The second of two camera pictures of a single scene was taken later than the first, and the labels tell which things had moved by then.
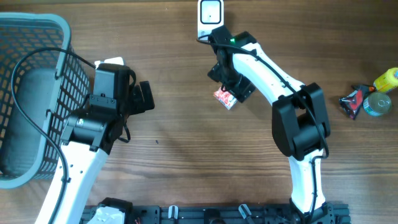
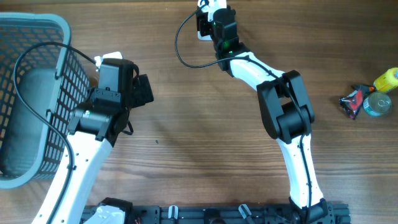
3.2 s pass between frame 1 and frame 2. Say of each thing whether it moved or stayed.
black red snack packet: stayed
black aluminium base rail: stayed
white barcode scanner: stayed
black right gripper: moved
